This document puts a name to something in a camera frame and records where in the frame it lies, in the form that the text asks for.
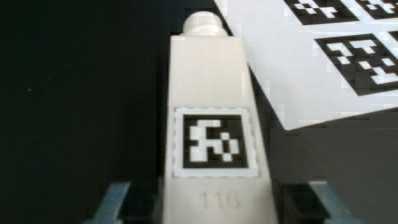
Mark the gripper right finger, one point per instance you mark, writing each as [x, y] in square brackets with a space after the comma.
[309, 204]

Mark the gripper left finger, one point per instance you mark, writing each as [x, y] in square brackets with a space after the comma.
[128, 206]

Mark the white desk leg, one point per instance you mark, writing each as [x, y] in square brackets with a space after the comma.
[216, 185]

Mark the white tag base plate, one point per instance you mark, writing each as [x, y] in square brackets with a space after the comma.
[321, 53]

